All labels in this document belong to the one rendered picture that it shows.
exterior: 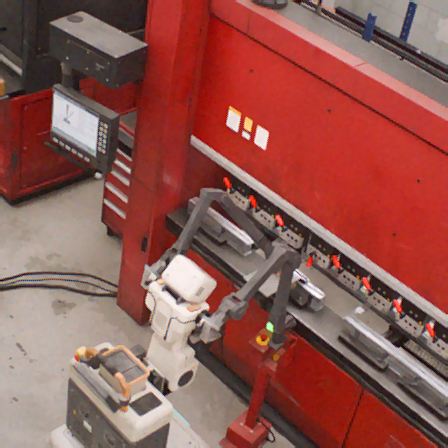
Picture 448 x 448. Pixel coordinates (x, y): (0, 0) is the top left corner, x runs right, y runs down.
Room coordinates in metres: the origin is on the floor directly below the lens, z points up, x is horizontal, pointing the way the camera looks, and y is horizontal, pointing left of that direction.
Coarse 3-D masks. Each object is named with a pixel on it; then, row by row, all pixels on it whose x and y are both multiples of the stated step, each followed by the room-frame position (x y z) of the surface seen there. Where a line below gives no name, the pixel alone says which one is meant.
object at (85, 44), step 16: (80, 16) 4.45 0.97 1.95; (64, 32) 4.25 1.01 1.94; (80, 32) 4.26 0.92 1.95; (96, 32) 4.30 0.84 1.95; (112, 32) 4.33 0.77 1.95; (64, 48) 4.26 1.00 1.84; (80, 48) 4.19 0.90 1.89; (96, 48) 4.13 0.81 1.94; (112, 48) 4.15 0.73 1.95; (128, 48) 4.18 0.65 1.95; (144, 48) 4.24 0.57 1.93; (64, 64) 4.37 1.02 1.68; (80, 64) 4.19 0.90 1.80; (96, 64) 4.13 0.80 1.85; (112, 64) 4.08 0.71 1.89; (128, 64) 4.14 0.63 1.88; (144, 64) 4.25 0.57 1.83; (64, 80) 4.37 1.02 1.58; (96, 80) 4.13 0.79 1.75; (112, 80) 4.07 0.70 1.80; (128, 80) 4.15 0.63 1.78
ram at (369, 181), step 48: (240, 48) 4.18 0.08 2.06; (240, 96) 4.15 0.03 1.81; (288, 96) 3.95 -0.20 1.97; (336, 96) 3.77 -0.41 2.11; (192, 144) 4.33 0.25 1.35; (240, 144) 4.11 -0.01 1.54; (288, 144) 3.91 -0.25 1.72; (336, 144) 3.73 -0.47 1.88; (384, 144) 3.57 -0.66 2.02; (432, 144) 3.44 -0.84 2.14; (288, 192) 3.86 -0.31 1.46; (336, 192) 3.68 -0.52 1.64; (384, 192) 3.52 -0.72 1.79; (432, 192) 3.37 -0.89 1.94; (384, 240) 3.47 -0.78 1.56; (432, 240) 3.32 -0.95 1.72; (432, 288) 3.27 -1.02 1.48
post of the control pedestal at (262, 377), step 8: (256, 376) 3.43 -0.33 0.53; (264, 376) 3.41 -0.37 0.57; (256, 384) 3.42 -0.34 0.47; (264, 384) 3.41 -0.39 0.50; (256, 392) 3.42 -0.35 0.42; (264, 392) 3.44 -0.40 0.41; (256, 400) 3.41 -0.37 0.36; (248, 408) 3.43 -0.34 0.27; (256, 408) 3.40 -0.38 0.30; (248, 416) 3.42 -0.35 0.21; (256, 416) 3.42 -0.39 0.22; (248, 424) 3.42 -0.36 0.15
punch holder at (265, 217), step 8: (256, 200) 3.98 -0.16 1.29; (264, 200) 3.95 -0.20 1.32; (264, 208) 3.95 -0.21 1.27; (272, 208) 3.91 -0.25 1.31; (280, 208) 3.92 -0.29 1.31; (256, 216) 3.97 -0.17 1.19; (264, 216) 3.94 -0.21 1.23; (280, 216) 3.94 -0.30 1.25; (264, 224) 3.93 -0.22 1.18; (272, 224) 3.89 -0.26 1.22
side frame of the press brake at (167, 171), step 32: (160, 0) 4.29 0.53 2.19; (192, 0) 4.24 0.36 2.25; (160, 32) 4.27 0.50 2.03; (192, 32) 4.26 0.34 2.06; (160, 64) 4.25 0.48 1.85; (192, 64) 4.29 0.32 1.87; (160, 96) 4.23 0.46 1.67; (192, 96) 4.32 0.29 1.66; (160, 128) 4.21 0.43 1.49; (192, 128) 4.34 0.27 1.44; (160, 160) 4.19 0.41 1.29; (192, 160) 4.38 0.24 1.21; (128, 192) 4.34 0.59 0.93; (160, 192) 4.20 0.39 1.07; (192, 192) 4.41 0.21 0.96; (128, 224) 4.32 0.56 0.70; (160, 224) 4.23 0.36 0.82; (128, 256) 4.30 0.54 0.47; (160, 256) 4.26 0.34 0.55; (128, 288) 4.28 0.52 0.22
